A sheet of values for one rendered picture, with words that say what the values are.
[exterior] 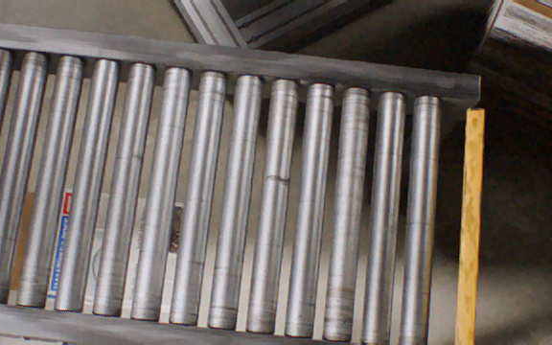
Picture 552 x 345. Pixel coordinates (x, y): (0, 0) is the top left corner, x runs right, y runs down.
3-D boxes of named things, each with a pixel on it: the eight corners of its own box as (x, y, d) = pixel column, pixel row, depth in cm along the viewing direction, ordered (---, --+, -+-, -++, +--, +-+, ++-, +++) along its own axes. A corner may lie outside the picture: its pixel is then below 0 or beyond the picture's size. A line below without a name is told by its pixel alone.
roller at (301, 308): (326, 89, 160) (341, 82, 156) (302, 346, 148) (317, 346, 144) (303, 81, 158) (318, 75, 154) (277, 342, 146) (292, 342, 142)
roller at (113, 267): (159, 69, 159) (156, 58, 154) (122, 325, 147) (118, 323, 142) (132, 66, 159) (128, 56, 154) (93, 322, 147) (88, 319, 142)
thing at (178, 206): (202, 204, 229) (201, 203, 228) (188, 311, 222) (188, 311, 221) (63, 189, 228) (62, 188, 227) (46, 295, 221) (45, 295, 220)
